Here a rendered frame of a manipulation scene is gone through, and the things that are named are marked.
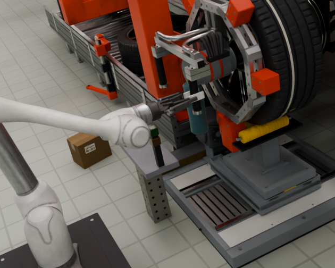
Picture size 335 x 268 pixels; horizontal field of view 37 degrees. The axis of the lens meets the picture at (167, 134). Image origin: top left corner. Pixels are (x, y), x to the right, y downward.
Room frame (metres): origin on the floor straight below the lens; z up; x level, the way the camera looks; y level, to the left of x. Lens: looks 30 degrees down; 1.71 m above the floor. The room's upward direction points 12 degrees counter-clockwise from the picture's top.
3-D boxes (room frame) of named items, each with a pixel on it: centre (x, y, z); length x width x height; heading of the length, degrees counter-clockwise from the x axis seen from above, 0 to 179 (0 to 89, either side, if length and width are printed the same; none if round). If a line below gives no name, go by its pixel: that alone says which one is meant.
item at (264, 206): (2.15, -0.45, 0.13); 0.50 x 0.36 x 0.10; 19
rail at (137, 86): (3.75, 0.33, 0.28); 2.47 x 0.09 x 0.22; 19
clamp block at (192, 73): (1.82, -0.17, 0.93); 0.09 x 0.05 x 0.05; 109
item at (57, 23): (5.52, 0.53, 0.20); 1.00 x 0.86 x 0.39; 19
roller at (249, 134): (1.96, -0.44, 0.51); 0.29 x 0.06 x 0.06; 109
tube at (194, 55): (1.91, -0.22, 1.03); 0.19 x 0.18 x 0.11; 109
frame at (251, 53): (2.04, -0.31, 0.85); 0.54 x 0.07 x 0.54; 19
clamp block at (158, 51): (2.14, -0.06, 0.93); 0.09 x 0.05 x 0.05; 109
